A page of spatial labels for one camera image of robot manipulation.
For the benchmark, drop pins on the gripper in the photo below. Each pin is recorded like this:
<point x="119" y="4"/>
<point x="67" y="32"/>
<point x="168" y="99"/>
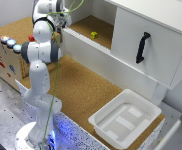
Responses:
<point x="64" y="20"/>

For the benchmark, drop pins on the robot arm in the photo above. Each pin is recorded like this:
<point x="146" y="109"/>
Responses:
<point x="37" y="76"/>

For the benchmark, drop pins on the yellow block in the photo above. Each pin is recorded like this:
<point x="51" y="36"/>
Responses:
<point x="94" y="35"/>

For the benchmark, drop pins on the pink block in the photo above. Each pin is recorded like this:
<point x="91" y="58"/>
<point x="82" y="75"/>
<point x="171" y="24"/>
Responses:
<point x="31" y="38"/>

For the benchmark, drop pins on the white cabinet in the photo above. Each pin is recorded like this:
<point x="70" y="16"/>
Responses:
<point x="101" y="61"/>

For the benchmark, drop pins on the green button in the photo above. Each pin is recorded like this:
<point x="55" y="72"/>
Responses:
<point x="17" y="48"/>

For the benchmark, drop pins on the blue button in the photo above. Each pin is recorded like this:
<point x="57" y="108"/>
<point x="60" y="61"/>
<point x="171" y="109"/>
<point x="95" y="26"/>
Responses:
<point x="11" y="43"/>

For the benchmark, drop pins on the red button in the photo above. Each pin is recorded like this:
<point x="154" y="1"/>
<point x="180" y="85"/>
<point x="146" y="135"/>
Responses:
<point x="4" y="39"/>

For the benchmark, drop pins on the white sliding door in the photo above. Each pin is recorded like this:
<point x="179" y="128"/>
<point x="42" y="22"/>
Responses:
<point x="164" y="53"/>

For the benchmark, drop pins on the white plastic box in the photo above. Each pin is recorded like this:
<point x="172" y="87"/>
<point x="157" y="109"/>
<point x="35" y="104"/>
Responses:
<point x="124" y="121"/>

